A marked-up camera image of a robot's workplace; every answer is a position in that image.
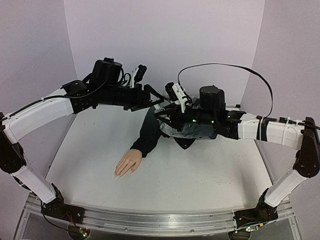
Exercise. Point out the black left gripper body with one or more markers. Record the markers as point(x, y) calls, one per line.
point(112, 95)

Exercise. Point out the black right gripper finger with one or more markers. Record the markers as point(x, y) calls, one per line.
point(171, 109)
point(171, 123)

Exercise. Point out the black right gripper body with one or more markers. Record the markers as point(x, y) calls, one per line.
point(173, 118)

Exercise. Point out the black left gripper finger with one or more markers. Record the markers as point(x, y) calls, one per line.
point(145, 104)
point(151, 91)

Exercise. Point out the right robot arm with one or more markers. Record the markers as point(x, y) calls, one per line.
point(301, 135)

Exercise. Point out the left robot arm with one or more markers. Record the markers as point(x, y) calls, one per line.
point(103, 86)

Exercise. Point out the black grey jacket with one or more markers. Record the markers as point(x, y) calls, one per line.
point(152, 129)

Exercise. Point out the mannequin hand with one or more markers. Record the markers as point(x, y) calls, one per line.
point(129, 163)

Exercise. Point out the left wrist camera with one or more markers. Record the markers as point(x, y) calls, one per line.
point(137, 75)

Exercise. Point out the aluminium front rail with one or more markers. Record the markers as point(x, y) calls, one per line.
point(33, 226)

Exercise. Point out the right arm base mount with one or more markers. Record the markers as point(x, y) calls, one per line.
point(261, 214)

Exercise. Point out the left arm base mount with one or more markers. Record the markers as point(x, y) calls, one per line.
point(73, 214)

